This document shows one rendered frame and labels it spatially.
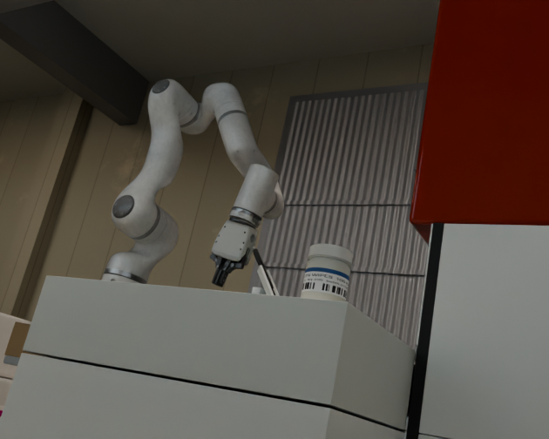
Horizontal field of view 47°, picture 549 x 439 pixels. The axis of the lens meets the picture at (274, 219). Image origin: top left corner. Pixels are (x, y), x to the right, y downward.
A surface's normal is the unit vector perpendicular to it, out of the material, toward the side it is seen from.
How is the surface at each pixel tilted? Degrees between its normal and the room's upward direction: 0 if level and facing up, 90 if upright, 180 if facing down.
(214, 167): 90
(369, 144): 90
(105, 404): 90
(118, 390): 90
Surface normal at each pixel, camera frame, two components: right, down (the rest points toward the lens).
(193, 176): -0.48, -0.37
